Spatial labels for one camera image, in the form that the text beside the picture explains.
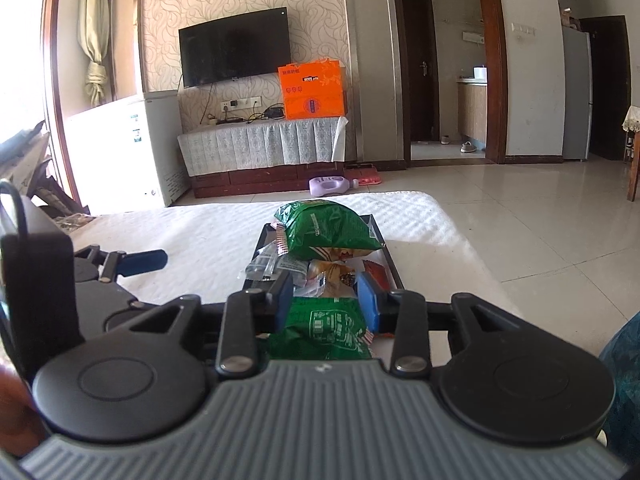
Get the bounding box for dark wooden door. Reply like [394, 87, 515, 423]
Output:
[400, 0, 441, 142]

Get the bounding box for wooden kitchen cabinet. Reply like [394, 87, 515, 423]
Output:
[457, 77, 488, 148]

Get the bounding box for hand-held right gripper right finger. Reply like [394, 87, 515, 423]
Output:
[356, 271, 521, 380]

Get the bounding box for dining table with lace cloth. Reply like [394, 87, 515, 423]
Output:
[621, 105, 640, 203]

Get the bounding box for dark patterned clothing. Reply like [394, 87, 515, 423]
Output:
[597, 310, 640, 466]

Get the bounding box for leaning grey board stack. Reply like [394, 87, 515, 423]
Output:
[0, 120, 91, 221]

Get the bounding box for pink plastic tray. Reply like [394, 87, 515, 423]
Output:
[345, 162, 383, 187]

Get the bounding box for white lace cloth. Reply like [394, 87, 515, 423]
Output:
[177, 116, 349, 177]

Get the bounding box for orange cardboard box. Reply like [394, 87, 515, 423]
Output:
[278, 59, 347, 121]

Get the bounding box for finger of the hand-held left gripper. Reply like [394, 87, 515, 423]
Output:
[75, 246, 168, 283]

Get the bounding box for green snack bag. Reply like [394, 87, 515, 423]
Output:
[267, 296, 375, 361]
[273, 199, 385, 261]

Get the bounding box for white chest freezer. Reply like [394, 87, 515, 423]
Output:
[67, 91, 190, 216]

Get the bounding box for grey cardboard box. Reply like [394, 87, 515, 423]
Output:
[240, 212, 406, 343]

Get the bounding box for person's left forearm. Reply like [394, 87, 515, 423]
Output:
[0, 360, 48, 457]

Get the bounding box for purple plastic bottle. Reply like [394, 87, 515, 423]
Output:
[308, 176, 360, 198]

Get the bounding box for beige curtain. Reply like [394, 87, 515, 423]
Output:
[80, 0, 117, 107]

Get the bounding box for black cable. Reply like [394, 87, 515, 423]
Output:
[0, 180, 29, 241]

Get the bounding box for grey silver snack packet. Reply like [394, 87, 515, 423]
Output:
[245, 242, 308, 285]

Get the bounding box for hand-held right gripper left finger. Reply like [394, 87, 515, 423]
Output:
[131, 271, 294, 380]

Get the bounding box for dark wooden television cabinet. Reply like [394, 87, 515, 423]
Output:
[189, 160, 346, 199]

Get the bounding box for black wall television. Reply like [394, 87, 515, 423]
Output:
[178, 7, 292, 88]

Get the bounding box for long orange snack packet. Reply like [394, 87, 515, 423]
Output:
[362, 259, 394, 294]

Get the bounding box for white wall outlets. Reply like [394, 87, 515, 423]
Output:
[220, 96, 262, 111]

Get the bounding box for beige snack packet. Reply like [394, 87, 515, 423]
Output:
[306, 259, 358, 302]

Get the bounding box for grey refrigerator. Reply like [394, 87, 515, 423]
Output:
[561, 25, 593, 162]

